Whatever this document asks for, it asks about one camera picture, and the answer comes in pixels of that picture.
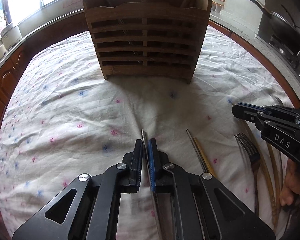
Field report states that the steel fork middle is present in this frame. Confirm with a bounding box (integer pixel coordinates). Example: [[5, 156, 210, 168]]
[[235, 133, 261, 216]]

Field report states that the steel chopstick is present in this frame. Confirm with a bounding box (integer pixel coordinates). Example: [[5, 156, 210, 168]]
[[141, 128, 162, 240]]

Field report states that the black wok with handle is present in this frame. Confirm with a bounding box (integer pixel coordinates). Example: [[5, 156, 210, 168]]
[[249, 0, 300, 55]]

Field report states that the gas stove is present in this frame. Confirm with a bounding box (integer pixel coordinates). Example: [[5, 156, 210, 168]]
[[269, 35, 300, 78]]

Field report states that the white floral table cloth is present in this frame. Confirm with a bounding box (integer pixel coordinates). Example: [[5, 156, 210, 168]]
[[0, 27, 292, 235]]

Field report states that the person's right hand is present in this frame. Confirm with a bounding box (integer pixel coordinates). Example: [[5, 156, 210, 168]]
[[279, 159, 300, 207]]

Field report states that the large white rice cooker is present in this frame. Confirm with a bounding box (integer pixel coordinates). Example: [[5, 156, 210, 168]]
[[0, 23, 22, 50]]

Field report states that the wooden chopstick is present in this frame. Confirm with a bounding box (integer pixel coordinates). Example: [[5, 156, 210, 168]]
[[241, 119, 278, 228]]

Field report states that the wooden utensil holder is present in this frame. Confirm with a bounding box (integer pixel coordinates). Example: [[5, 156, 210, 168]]
[[83, 0, 212, 82]]

